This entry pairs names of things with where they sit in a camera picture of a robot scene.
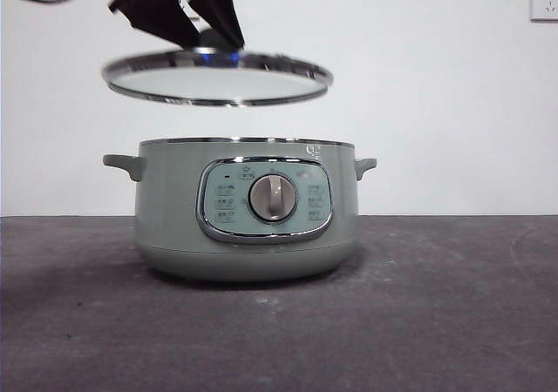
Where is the sage green electric cooking pot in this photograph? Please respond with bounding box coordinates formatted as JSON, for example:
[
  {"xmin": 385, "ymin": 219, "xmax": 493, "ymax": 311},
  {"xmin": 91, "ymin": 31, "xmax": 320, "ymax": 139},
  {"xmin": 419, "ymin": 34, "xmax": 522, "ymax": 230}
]
[{"xmin": 102, "ymin": 137, "xmax": 378, "ymax": 284}]

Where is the white wall socket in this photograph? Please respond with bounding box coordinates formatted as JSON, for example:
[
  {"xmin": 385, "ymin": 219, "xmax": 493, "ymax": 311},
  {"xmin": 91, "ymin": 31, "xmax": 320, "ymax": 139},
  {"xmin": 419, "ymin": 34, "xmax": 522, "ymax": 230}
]
[{"xmin": 530, "ymin": 0, "xmax": 558, "ymax": 23}]

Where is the glass lid with green knob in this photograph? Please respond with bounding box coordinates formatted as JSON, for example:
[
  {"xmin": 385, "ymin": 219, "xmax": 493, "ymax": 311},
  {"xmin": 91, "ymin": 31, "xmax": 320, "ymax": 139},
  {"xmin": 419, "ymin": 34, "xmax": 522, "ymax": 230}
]
[{"xmin": 102, "ymin": 28, "xmax": 335, "ymax": 108}]

